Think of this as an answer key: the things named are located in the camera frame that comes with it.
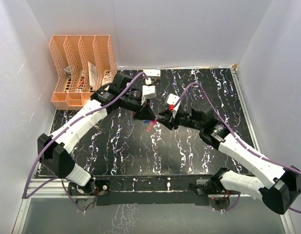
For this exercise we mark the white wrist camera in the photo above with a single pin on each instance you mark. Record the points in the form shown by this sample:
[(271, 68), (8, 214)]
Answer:
[(148, 90), (171, 101)]

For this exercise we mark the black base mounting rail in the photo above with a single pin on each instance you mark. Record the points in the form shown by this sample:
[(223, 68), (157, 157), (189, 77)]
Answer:
[(150, 189)]

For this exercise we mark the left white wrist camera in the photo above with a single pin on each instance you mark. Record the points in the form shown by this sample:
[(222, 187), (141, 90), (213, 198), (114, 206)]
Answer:
[(148, 90)]

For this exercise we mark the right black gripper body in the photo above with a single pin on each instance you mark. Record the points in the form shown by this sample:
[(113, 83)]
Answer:
[(182, 118)]

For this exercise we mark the white small cardboard box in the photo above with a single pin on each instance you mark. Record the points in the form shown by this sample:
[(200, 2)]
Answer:
[(153, 73)]

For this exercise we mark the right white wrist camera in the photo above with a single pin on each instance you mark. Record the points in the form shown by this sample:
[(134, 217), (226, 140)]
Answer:
[(171, 101)]

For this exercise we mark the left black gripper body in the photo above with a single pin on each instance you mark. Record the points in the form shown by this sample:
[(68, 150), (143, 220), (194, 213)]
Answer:
[(131, 102)]

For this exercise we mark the white paper packet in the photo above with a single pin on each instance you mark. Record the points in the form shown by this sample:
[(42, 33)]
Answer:
[(93, 78)]

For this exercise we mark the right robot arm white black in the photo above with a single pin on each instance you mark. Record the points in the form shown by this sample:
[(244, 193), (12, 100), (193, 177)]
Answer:
[(276, 186)]

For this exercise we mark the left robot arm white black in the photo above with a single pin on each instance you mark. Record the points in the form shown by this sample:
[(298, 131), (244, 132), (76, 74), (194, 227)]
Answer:
[(54, 151)]

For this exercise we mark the orange plastic file organizer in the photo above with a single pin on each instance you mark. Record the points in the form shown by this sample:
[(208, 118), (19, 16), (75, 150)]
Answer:
[(73, 90)]

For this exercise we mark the white labelled packet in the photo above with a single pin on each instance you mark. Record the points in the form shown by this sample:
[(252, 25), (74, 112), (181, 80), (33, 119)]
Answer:
[(107, 79)]

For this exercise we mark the pink strap keyring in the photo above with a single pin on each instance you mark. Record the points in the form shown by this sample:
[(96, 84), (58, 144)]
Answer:
[(151, 125)]

